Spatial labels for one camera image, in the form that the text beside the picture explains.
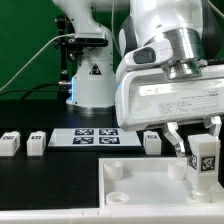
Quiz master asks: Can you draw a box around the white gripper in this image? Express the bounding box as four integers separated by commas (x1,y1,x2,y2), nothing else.
116,66,224,157

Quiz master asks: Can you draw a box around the white square tabletop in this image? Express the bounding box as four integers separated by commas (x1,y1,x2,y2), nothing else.
99,157,224,215

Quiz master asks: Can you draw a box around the black camera stand pole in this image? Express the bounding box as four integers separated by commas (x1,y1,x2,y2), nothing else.
54,15,74,101

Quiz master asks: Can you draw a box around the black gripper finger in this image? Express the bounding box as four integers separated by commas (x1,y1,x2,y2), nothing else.
204,116,222,138

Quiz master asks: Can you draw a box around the white fiducial marker sheet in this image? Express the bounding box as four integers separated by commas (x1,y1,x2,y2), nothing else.
48,128,141,147

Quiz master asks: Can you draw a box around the black cable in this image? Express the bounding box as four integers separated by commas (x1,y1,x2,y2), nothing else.
0,81,72,100

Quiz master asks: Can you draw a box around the white cable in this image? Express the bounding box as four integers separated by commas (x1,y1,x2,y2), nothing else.
0,33,76,93

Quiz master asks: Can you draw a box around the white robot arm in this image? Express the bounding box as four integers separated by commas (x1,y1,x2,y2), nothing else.
53,0,224,155

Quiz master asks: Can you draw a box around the white L-shaped obstacle fence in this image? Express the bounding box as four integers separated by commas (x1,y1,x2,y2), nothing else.
0,160,224,224

